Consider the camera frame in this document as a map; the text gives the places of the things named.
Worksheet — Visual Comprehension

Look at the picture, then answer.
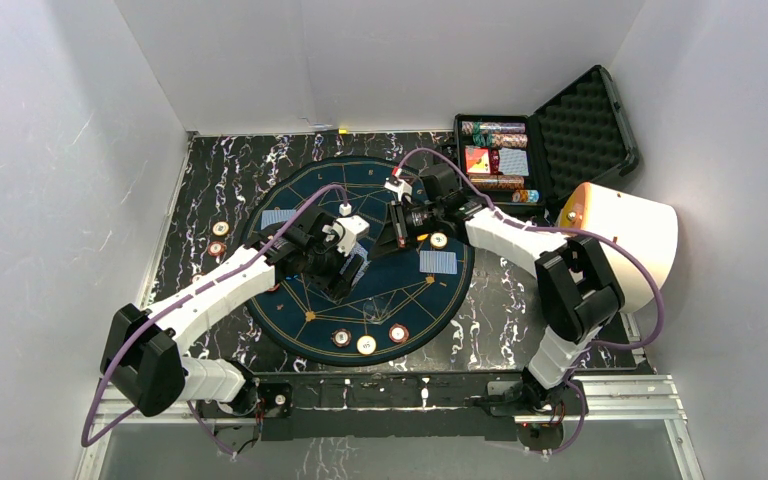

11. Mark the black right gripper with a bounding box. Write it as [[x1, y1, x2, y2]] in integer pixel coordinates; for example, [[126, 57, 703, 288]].
[[368, 200, 444, 261]]

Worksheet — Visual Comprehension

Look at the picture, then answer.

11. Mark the blue patterned card deck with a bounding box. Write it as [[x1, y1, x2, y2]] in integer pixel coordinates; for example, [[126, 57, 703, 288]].
[[350, 243, 370, 282]]

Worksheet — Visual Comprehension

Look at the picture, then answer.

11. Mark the cream chip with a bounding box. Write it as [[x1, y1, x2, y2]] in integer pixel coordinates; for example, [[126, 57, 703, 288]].
[[429, 232, 448, 249], [355, 335, 377, 356]]

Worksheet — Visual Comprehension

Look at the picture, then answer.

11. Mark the dealt card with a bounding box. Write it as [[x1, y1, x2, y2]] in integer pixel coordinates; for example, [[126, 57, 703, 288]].
[[419, 250, 458, 275]]

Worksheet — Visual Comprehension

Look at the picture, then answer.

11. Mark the cream chip off mat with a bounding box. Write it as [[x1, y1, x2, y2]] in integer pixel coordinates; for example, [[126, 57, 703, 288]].
[[211, 221, 230, 237]]

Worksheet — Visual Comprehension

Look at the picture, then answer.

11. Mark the red chip off mat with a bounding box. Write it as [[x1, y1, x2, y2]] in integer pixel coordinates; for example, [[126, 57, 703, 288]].
[[207, 241, 227, 257]]

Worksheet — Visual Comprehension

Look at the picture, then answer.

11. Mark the red chip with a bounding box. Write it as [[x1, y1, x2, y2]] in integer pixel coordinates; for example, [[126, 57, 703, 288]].
[[389, 324, 409, 344]]

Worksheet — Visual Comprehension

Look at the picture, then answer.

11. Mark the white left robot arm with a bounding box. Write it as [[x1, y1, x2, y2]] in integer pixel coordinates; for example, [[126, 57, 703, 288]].
[[101, 206, 370, 417]]

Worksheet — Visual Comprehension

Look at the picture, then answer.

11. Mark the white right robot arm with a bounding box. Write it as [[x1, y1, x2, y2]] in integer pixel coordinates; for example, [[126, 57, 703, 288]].
[[371, 165, 625, 414]]

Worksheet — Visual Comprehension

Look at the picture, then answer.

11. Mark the round blue poker mat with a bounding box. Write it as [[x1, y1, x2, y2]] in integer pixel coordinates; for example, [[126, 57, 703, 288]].
[[238, 156, 475, 367]]

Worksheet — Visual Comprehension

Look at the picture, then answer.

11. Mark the clear plastic dealer button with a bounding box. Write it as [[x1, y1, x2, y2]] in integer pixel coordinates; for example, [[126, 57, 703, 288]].
[[362, 296, 391, 325]]

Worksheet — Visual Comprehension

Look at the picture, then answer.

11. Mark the poker chip row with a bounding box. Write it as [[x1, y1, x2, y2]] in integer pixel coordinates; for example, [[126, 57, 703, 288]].
[[460, 121, 526, 135], [472, 133, 529, 149], [469, 174, 526, 191]]

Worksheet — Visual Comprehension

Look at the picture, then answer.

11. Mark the red card deck box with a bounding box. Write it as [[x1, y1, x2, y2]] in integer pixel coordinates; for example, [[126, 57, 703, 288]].
[[464, 146, 492, 174]]

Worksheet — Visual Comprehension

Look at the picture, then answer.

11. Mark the top poker chip row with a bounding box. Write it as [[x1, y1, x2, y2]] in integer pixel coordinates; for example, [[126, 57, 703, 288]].
[[460, 121, 526, 135]]

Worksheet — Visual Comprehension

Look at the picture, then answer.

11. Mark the short poker chip stack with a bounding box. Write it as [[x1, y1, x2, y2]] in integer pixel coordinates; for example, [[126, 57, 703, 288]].
[[511, 189, 541, 204]]

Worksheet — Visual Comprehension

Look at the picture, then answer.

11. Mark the blue card deck in case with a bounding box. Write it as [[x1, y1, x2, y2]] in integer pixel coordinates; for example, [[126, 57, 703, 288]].
[[498, 148, 530, 177]]

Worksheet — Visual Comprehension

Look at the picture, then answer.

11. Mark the black foam-lined carrying case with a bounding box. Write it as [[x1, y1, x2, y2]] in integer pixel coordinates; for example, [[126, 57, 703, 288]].
[[441, 65, 642, 217]]

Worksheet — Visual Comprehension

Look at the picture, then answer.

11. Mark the white cylindrical drum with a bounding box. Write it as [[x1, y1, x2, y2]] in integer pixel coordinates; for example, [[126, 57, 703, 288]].
[[558, 182, 679, 288]]

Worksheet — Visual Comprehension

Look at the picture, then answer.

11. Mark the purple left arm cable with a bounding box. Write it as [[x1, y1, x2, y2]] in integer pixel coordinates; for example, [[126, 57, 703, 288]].
[[80, 184, 352, 458]]

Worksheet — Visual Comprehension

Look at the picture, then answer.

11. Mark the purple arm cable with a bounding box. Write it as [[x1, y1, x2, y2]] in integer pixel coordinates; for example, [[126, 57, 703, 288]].
[[80, 184, 352, 458], [393, 147, 666, 457]]

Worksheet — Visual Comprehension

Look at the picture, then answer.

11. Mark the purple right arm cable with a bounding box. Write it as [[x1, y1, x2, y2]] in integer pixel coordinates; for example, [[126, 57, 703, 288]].
[[393, 147, 666, 457]]

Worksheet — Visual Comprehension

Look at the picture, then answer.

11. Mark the aluminium mounting rail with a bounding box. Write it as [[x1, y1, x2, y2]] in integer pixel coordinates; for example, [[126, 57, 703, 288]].
[[76, 373, 703, 479]]

